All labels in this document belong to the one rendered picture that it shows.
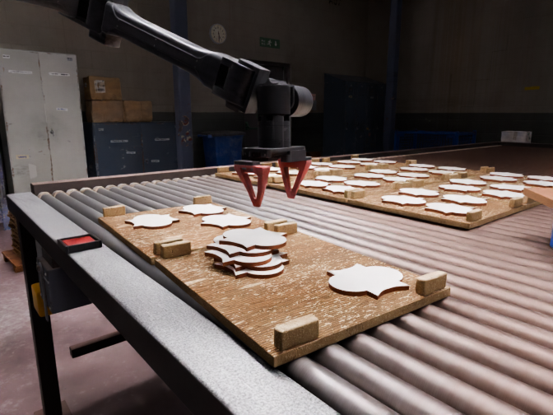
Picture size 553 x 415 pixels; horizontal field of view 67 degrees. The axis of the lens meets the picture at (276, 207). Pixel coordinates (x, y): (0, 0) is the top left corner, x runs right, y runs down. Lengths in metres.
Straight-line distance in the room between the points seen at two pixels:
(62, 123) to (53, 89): 0.39
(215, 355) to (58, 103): 5.10
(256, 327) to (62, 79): 5.14
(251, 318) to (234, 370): 0.09
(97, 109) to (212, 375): 5.39
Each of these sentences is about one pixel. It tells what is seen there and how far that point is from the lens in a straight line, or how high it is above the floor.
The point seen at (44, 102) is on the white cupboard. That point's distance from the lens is 5.50.
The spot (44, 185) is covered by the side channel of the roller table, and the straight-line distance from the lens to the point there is 1.84.
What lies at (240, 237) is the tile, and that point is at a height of 0.98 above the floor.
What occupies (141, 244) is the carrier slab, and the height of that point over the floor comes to 0.94.
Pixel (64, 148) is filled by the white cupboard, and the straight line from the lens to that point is 5.55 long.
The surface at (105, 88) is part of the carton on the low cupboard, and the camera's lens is 5.81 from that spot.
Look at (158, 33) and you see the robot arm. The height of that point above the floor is 1.36.
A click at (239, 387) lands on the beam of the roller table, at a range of 0.50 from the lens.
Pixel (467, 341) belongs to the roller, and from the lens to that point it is 0.62.
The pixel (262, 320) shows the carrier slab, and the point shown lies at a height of 0.94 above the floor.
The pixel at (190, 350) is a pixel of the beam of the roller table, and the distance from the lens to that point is 0.57.
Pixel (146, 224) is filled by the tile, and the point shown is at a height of 0.94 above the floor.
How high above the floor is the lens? 1.21
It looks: 13 degrees down
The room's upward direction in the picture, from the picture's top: straight up
